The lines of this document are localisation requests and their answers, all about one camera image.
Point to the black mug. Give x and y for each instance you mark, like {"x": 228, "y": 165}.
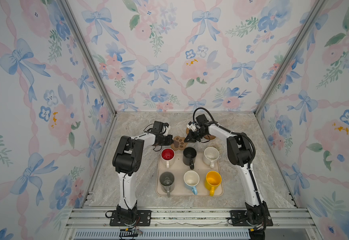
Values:
{"x": 189, "y": 155}

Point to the cream white mug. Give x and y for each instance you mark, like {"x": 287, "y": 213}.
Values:
{"x": 210, "y": 156}

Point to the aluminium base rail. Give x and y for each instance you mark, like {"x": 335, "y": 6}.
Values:
{"x": 189, "y": 224}

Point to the grey glass mug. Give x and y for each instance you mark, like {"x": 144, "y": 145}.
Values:
{"x": 167, "y": 182}

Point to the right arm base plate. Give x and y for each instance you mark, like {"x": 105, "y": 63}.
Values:
{"x": 242, "y": 218}

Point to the white mug red inside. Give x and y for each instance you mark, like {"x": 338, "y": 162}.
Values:
{"x": 167, "y": 157}

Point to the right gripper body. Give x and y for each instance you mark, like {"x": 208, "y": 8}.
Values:
{"x": 197, "y": 135}

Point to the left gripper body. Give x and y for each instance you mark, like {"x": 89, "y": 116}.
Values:
{"x": 162, "y": 141}

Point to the aluminium frame post left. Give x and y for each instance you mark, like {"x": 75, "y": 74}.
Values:
{"x": 72, "y": 23}

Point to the aluminium frame post right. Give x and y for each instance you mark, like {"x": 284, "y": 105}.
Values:
{"x": 292, "y": 51}

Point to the yellow mug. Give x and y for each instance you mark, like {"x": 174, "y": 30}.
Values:
{"x": 212, "y": 182}

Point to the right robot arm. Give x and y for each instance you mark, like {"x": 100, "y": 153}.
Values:
{"x": 241, "y": 152}

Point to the plain round wooden coaster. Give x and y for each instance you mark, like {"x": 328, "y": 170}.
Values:
{"x": 211, "y": 136}

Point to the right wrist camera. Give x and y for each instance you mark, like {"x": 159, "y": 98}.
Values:
{"x": 200, "y": 122}

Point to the aluminium frame post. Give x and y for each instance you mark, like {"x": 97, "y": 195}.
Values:
{"x": 72, "y": 23}
{"x": 292, "y": 51}

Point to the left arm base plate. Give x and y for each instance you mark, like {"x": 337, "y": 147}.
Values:
{"x": 141, "y": 219}

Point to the white mug blue handle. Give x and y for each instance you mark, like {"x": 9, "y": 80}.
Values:
{"x": 191, "y": 180}

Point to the beige serving tray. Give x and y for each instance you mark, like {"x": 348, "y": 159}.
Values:
{"x": 175, "y": 179}

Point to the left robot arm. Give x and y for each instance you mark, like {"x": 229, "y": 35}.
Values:
{"x": 127, "y": 161}

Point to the cork paw print coaster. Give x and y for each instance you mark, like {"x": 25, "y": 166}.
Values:
{"x": 178, "y": 144}

